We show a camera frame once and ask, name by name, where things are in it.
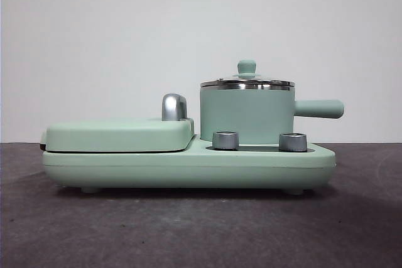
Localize glass pot lid green knob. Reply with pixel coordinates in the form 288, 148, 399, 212
200, 58, 295, 88

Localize silver control knob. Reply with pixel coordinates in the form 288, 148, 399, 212
278, 132, 308, 152
212, 130, 240, 149

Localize mint green breakfast maker base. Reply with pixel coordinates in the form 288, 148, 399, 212
41, 132, 336, 195

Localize mint green griddle cover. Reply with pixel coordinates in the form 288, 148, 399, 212
39, 117, 195, 153

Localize chrome griddle cover handle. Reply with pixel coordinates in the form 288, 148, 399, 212
161, 93, 188, 122

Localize mint green pot with handle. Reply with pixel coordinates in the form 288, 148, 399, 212
199, 83, 345, 144

